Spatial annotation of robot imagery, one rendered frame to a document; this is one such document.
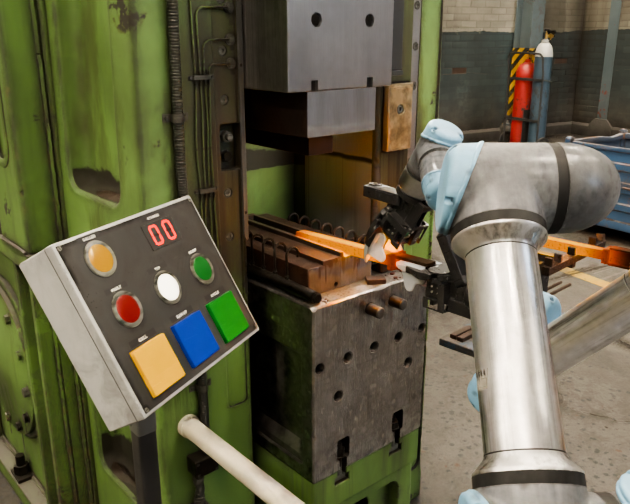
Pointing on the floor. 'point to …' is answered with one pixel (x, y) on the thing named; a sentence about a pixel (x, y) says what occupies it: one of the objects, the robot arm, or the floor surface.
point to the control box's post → (146, 460)
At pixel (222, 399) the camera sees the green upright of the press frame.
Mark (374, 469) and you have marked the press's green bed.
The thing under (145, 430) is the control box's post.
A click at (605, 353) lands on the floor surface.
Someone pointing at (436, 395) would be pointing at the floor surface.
